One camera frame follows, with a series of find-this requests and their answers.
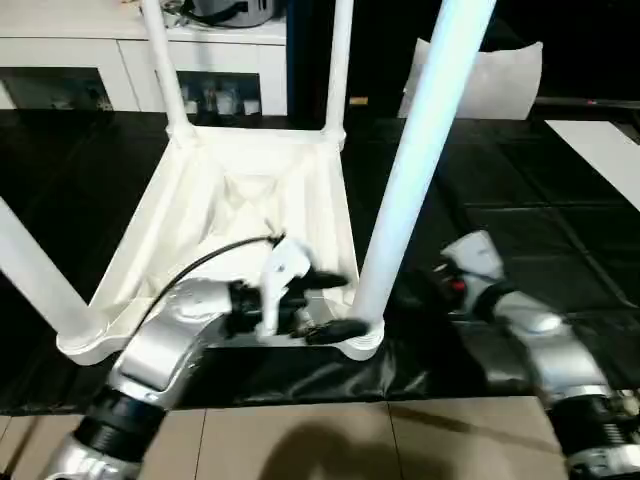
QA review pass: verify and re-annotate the white plastic table top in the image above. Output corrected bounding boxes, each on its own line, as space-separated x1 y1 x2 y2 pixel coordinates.
56 124 387 365

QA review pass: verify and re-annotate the black work mat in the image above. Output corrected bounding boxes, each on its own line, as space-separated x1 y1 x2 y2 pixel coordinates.
0 108 640 416

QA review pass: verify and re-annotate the white flat board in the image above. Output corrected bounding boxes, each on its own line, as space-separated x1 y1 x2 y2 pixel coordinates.
544 118 640 211

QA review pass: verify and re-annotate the dark bag on cabinet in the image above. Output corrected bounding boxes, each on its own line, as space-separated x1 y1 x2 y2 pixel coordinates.
190 0 289 29

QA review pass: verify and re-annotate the white glass-door cabinet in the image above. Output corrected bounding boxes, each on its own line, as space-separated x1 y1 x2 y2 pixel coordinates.
0 0 291 117

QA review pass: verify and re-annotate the small clutter pile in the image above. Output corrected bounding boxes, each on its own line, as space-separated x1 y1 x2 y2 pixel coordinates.
158 0 197 27

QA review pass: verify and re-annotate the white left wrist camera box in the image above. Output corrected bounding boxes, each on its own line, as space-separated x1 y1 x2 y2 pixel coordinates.
256 236 311 341

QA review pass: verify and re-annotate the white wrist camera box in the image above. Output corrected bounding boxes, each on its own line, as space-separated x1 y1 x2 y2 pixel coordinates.
442 230 505 287
256 236 311 341

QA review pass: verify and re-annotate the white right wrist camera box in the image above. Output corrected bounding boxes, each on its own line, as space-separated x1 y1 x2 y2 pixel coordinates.
442 230 505 287

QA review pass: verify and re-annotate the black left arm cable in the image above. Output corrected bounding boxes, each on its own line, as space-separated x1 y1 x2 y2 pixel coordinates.
130 234 287 346

